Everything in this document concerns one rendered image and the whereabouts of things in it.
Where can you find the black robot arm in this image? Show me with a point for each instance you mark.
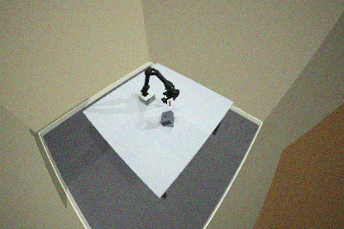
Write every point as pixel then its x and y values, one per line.
pixel 168 85

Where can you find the grey sloped panel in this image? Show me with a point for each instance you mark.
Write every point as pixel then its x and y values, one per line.
pixel 167 119

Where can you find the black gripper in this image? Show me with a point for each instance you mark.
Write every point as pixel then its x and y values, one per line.
pixel 169 96

